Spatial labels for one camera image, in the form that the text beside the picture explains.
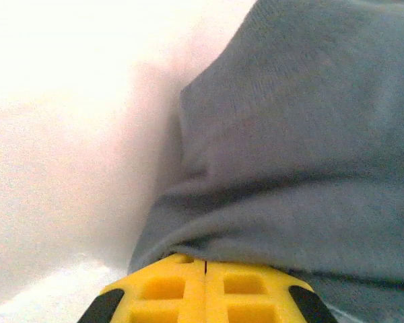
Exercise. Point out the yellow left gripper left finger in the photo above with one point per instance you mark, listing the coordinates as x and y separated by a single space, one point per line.
161 292

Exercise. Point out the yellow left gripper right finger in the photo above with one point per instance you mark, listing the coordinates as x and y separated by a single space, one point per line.
256 292

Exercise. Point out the grey t-shirt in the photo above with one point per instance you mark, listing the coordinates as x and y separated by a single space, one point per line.
289 134

